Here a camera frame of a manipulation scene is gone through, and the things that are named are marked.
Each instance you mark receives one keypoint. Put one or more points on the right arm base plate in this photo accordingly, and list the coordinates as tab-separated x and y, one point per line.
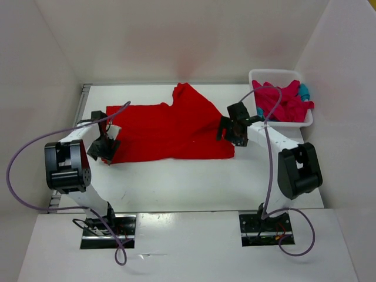
257	232

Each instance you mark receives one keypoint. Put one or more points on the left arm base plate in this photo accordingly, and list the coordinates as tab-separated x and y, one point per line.
96	236

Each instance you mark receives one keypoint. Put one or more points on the red t-shirt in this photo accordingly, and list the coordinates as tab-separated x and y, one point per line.
186	129

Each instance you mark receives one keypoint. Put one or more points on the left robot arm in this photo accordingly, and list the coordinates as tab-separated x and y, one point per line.
68	170

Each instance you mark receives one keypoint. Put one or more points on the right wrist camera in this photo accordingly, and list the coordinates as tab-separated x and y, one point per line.
238	111

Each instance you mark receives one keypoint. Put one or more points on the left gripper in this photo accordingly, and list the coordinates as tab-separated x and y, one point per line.
107	154

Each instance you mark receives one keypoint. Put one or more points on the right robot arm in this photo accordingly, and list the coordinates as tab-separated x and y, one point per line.
294	167

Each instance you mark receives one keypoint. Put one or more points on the white plastic basket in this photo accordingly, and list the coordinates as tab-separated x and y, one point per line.
276	93

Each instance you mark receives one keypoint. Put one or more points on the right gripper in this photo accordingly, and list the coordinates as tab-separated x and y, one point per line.
225	123

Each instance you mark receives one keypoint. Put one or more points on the teal t-shirt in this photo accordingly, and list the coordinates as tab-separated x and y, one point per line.
303	93

